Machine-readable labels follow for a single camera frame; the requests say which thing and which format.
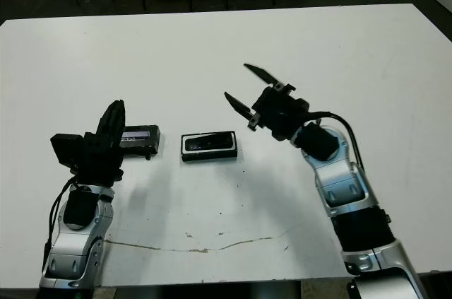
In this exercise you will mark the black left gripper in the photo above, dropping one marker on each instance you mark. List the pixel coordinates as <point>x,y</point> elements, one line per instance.
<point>99,164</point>

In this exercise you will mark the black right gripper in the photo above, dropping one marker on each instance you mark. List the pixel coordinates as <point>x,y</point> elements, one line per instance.
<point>279,111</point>

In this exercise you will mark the black box with clear window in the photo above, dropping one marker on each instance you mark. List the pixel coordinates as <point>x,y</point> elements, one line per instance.
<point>141,143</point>

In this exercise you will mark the slim black camera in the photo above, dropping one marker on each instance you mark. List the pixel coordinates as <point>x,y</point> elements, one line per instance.
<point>208,142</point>

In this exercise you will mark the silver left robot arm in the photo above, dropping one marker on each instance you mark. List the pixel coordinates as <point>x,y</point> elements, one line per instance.
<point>74,246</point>

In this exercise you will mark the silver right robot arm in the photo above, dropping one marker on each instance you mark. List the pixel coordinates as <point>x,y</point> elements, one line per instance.
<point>339,179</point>

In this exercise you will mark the black box with white tray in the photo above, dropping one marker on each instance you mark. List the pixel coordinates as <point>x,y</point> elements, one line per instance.
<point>212,156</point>

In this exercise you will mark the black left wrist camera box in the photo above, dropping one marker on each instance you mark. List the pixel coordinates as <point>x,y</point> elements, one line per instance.
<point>67,150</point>

